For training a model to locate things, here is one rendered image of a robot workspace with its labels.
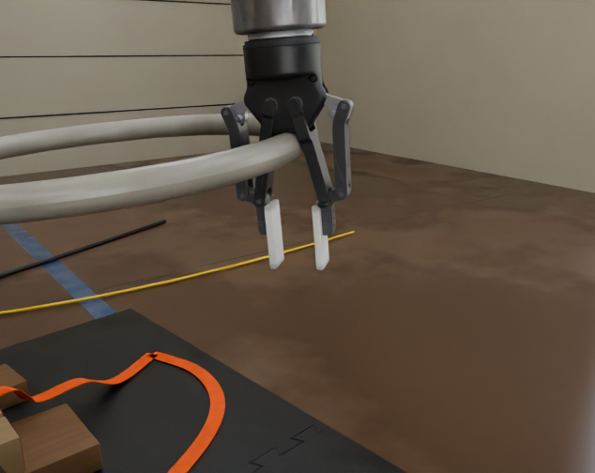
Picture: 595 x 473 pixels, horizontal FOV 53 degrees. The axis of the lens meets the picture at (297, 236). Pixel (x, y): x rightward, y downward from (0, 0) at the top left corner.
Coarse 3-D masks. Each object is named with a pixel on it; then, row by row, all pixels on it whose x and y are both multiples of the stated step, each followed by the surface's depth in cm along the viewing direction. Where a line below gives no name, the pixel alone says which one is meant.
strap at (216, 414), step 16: (128, 368) 204; (192, 368) 204; (64, 384) 176; (80, 384) 177; (208, 384) 194; (32, 400) 164; (224, 400) 186; (208, 416) 178; (208, 432) 170; (192, 448) 163; (176, 464) 157; (192, 464) 157
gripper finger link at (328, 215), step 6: (348, 186) 61; (330, 192) 61; (348, 192) 60; (330, 198) 61; (336, 198) 61; (330, 204) 61; (324, 210) 61; (330, 210) 61; (324, 216) 62; (330, 216) 61; (324, 222) 62; (330, 222) 62; (324, 228) 62; (330, 228) 62; (324, 234) 62; (330, 234) 62
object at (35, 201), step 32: (64, 128) 86; (96, 128) 87; (128, 128) 88; (160, 128) 88; (192, 128) 86; (224, 128) 84; (256, 128) 79; (192, 160) 49; (224, 160) 50; (256, 160) 53; (288, 160) 58; (0, 192) 44; (32, 192) 44; (64, 192) 44; (96, 192) 45; (128, 192) 46; (160, 192) 47; (192, 192) 49
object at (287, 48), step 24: (264, 48) 55; (288, 48) 55; (312, 48) 56; (264, 72) 56; (288, 72) 55; (312, 72) 56; (264, 96) 59; (288, 96) 58; (312, 96) 58; (288, 120) 59; (312, 120) 59
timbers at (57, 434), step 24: (0, 384) 183; (24, 384) 185; (0, 408) 180; (24, 432) 158; (48, 432) 158; (72, 432) 158; (24, 456) 148; (48, 456) 148; (72, 456) 149; (96, 456) 154
